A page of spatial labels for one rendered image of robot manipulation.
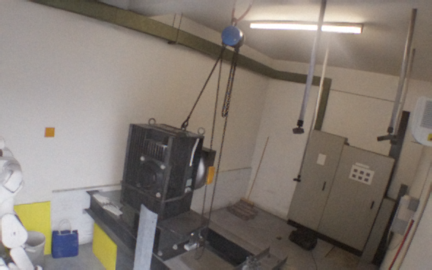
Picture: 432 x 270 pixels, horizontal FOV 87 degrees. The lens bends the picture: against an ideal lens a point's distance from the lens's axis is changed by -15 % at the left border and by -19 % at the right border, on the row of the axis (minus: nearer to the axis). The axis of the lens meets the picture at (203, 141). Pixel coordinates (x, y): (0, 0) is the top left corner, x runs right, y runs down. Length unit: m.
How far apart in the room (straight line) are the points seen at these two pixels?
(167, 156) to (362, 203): 3.29
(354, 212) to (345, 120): 1.49
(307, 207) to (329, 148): 1.06
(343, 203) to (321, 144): 1.00
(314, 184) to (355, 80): 1.83
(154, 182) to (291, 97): 3.53
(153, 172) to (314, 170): 3.12
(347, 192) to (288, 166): 1.22
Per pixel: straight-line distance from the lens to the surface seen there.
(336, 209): 4.64
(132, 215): 2.53
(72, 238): 3.15
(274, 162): 5.19
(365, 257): 4.77
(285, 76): 5.10
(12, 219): 1.79
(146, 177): 2.11
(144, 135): 2.23
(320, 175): 4.63
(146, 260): 2.27
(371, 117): 4.66
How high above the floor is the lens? 1.98
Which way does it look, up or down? 10 degrees down
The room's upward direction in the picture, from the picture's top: 11 degrees clockwise
